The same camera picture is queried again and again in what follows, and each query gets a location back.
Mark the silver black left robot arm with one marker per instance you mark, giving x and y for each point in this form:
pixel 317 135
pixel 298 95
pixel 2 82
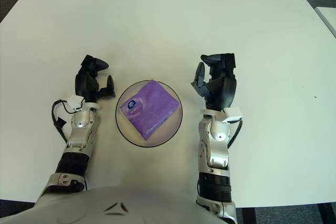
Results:
pixel 81 127

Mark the grey side table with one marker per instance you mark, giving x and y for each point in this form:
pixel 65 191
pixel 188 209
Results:
pixel 329 18

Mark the white plate with black rim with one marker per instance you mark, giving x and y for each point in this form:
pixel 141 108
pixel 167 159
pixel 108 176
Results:
pixel 172 129

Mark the purple tissue paper pack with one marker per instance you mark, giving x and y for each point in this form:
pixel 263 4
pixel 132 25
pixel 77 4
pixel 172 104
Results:
pixel 149 108

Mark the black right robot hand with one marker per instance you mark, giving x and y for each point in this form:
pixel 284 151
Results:
pixel 223 90

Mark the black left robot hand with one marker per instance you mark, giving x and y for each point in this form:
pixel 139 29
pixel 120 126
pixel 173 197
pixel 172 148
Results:
pixel 84 85

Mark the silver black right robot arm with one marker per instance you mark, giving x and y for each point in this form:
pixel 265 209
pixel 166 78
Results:
pixel 218 134

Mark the grey robot torso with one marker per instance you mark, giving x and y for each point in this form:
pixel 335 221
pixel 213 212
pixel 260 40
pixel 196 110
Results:
pixel 118 208

